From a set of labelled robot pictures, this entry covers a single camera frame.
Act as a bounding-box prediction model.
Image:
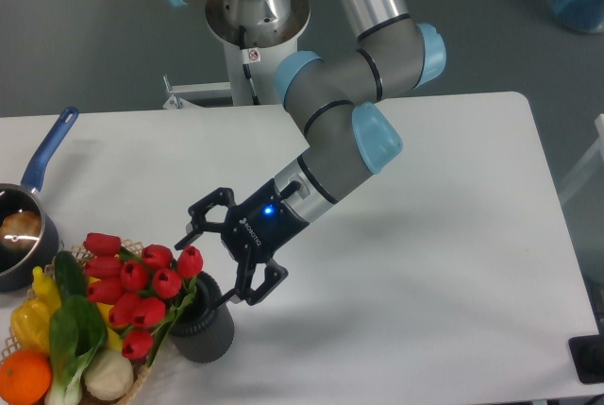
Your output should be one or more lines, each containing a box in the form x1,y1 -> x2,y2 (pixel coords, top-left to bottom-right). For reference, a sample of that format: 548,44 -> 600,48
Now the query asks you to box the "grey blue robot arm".
168,0 -> 446,305

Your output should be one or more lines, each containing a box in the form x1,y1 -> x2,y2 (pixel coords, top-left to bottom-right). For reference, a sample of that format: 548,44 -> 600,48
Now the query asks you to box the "yellow banana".
32,266 -> 61,312

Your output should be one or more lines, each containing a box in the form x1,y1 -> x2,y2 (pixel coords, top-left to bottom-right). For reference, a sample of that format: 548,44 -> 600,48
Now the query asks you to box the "orange fruit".
1,350 -> 52,404

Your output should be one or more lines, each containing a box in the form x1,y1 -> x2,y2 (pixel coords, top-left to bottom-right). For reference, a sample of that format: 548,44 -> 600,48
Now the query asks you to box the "brown bun in saucepan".
1,211 -> 42,251

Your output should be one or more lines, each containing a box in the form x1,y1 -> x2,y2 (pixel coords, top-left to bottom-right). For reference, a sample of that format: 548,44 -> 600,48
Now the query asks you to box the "beige round bun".
84,348 -> 134,401

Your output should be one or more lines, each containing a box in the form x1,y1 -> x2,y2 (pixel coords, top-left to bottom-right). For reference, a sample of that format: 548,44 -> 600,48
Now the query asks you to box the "red tulip bouquet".
83,232 -> 204,366

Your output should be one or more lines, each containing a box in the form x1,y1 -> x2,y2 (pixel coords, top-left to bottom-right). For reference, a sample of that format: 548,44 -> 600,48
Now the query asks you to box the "green bok choy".
44,295 -> 109,405

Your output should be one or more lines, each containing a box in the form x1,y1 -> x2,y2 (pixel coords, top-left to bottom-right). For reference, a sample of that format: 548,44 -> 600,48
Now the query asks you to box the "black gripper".
174,177 -> 313,310

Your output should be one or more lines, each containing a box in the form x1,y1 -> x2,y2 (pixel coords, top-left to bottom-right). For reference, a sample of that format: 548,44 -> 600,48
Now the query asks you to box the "green cucumber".
54,251 -> 88,301

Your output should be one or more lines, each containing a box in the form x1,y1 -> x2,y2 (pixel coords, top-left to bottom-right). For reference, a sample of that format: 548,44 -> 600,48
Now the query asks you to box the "white frame at right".
558,114 -> 603,206

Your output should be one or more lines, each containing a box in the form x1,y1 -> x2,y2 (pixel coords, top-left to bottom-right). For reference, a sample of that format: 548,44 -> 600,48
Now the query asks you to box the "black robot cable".
237,25 -> 261,107

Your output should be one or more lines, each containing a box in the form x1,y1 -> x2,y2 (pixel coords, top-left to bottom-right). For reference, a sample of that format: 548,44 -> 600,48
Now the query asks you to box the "dark grey ribbed vase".
169,272 -> 235,363

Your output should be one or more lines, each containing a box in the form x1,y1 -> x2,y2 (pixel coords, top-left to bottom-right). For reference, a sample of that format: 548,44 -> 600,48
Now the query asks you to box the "woven wicker basket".
1,239 -> 151,404

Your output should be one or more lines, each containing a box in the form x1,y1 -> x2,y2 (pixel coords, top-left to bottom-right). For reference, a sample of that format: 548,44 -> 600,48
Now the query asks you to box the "black device at edge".
568,335 -> 603,384

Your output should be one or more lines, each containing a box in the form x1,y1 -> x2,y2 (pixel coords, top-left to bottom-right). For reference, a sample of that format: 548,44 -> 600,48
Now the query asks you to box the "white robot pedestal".
162,0 -> 312,110

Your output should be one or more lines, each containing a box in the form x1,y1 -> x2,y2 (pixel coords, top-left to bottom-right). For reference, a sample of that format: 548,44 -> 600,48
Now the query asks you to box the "blue handled saucepan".
1,107 -> 79,293

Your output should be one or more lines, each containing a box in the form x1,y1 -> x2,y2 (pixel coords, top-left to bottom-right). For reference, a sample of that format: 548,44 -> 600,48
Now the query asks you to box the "yellow bell pepper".
10,298 -> 51,355

